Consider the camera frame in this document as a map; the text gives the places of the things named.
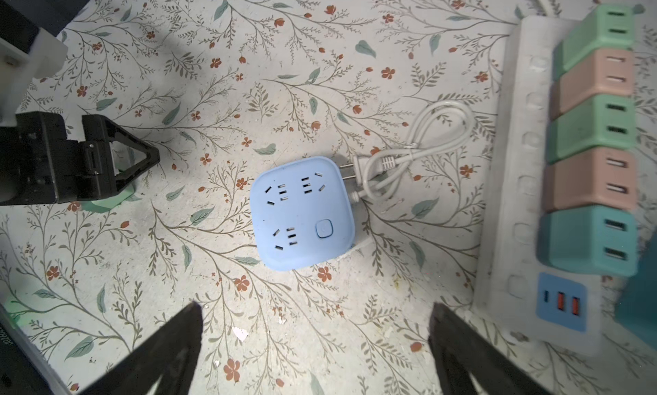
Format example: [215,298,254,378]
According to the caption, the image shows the white multicolour power strip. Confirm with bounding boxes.
[474,16,609,356]

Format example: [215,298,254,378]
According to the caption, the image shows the floral table mat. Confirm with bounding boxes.
[1,0,656,394]

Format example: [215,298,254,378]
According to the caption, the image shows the pink charger cube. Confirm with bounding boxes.
[542,147,637,213]
[549,48,635,121]

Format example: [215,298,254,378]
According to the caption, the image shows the green charger cube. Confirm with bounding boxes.
[545,94,636,165]
[552,4,636,81]
[80,184,135,213]

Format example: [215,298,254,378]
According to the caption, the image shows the teal USB power strip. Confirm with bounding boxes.
[615,234,657,349]

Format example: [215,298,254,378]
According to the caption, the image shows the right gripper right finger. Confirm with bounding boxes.
[428,303,548,395]

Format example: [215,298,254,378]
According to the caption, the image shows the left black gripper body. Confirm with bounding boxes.
[1,112,85,205]

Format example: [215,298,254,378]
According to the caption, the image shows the white adapter cable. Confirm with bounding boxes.
[338,100,477,201]

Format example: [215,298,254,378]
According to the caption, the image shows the blue triangular socket adapter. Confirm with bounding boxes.
[250,157,356,272]

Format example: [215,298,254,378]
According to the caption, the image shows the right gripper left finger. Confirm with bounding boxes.
[84,302,203,394]

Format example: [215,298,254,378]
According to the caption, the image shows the teal charger cube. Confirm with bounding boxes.
[537,205,638,277]

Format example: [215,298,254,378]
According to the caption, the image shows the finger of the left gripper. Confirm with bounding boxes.
[82,115,160,197]

